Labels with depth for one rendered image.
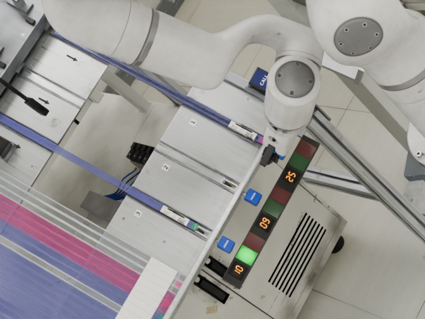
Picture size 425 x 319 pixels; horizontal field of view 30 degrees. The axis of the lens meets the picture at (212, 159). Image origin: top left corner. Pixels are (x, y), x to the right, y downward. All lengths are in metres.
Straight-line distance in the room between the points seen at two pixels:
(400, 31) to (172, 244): 0.70
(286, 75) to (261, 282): 0.99
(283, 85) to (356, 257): 1.16
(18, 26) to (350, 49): 0.83
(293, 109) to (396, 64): 0.17
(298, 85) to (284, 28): 0.10
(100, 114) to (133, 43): 1.24
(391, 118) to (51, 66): 0.84
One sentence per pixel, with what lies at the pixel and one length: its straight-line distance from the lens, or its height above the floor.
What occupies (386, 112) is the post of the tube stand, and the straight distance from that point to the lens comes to 2.00.
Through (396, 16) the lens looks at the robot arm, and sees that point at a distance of 1.09.
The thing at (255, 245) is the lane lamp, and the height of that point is 0.65.
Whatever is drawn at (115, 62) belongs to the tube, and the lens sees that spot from 1.69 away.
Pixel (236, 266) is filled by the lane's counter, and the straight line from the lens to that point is 1.59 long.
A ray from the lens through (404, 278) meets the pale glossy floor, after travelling 2.20.
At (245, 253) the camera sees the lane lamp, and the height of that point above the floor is 0.66.
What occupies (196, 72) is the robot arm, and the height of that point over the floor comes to 1.11.
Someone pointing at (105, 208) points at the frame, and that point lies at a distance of 2.01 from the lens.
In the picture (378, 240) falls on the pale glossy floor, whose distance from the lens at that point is 2.30.
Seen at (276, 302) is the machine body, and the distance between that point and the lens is 2.18.
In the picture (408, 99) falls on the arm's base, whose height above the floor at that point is 0.86.
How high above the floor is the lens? 1.71
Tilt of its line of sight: 35 degrees down
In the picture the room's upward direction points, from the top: 51 degrees counter-clockwise
